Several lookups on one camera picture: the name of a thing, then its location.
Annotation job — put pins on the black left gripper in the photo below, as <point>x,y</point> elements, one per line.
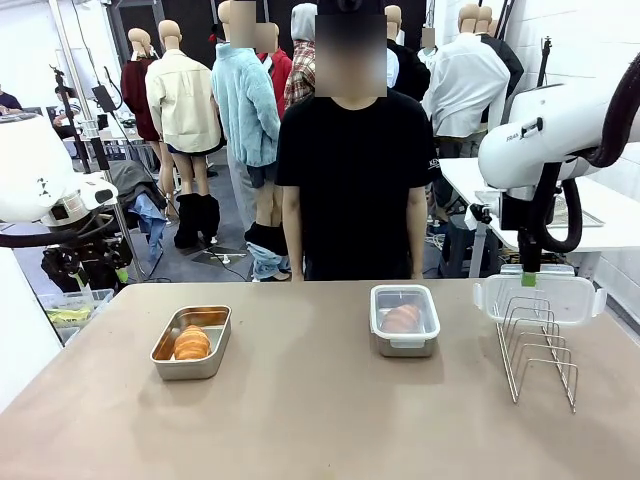
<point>80,235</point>

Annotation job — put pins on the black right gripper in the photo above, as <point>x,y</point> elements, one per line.
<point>515,210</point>

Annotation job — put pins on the clear plastic latch lid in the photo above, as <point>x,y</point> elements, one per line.
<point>380,300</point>
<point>570,300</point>

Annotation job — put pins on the golden croissant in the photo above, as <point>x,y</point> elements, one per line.
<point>402,318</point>
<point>192,344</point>

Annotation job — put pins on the rectangular steel container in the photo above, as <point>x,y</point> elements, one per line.
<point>170,367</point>
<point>405,351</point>

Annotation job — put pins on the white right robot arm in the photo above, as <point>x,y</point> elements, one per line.
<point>550,130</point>

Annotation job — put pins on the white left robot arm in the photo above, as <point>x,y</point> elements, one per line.
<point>25,170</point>

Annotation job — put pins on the white robot base panel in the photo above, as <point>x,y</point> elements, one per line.
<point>25,325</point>

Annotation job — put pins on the person's left forearm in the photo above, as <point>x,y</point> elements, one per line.
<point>416,250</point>

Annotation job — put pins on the blue denim shirt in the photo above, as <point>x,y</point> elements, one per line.
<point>147,220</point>

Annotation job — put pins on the clear plastic storage bin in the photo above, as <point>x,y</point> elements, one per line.
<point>100,297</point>

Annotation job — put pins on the black stool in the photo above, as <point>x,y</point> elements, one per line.
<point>462,245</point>

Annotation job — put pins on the dark coat heap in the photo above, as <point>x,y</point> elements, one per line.
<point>135,180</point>

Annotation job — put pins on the yellow bag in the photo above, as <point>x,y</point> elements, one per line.
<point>70,316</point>

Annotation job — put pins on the black boots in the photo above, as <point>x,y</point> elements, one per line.
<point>197,220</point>

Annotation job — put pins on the white side table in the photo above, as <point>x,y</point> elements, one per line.
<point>460,175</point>

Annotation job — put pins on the silver stand pole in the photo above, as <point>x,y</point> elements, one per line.
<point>90,129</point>

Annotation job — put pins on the background person striped shirt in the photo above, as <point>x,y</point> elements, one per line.
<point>67,120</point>

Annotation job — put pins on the black trousers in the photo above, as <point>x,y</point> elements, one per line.
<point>265,237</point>

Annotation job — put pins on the blue jeans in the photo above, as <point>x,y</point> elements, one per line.
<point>270,267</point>

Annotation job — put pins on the black panel on stand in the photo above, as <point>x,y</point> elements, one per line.
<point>101,97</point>

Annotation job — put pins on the mannequin in dark red sweater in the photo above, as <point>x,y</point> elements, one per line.
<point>137,95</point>

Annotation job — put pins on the mannequin in cream jacket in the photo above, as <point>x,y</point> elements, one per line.
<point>182,105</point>

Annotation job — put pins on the mannequin in white shirt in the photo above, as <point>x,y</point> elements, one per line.
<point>465,90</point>

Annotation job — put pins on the background person dark shirt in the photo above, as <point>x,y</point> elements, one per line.
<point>9,102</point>

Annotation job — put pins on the mannequin in black coat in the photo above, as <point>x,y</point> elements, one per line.
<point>510,65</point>

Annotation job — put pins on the mannequin in light blue fleece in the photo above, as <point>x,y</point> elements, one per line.
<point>245,110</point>

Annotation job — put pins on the person in black t-shirt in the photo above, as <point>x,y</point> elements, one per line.
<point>355,175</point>

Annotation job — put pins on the thin black light stand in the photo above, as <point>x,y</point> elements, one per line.
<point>545,60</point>

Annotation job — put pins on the mannequin in black jacket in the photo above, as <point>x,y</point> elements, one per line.
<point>412,75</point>

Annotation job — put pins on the mannequin in blue shirt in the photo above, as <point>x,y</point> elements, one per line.
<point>392,70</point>

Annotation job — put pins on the mannequin in red jacket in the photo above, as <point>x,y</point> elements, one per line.
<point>281,70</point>

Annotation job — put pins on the mannequin in plaid shirt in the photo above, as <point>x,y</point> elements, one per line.
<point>300,75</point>

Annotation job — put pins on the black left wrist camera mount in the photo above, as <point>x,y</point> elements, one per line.
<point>60,260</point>

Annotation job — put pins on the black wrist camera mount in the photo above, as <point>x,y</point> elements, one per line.
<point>484,214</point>
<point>60,260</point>

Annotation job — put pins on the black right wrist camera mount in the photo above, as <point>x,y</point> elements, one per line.
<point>484,214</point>

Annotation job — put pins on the black camera tripod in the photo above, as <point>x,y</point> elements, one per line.
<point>62,100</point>

